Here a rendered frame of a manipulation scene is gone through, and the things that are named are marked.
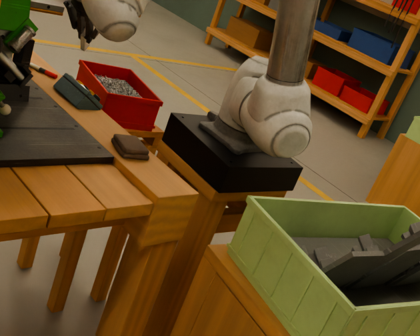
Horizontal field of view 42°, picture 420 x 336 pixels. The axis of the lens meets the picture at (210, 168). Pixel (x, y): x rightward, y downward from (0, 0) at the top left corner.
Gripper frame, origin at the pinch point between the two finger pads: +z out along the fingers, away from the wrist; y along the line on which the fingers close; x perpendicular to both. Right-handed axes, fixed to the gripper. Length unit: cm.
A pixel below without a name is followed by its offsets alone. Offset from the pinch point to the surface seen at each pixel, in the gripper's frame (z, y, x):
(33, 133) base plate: -6.2, -6.7, 36.5
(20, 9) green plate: -8.3, 16.6, 6.6
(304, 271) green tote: -26, -79, 43
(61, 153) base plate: -9.7, -16.5, 39.2
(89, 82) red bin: 33.1, 2.1, -6.9
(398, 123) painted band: 374, -219, -354
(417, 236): -41, -94, 31
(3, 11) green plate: -9.6, 19.0, 10.9
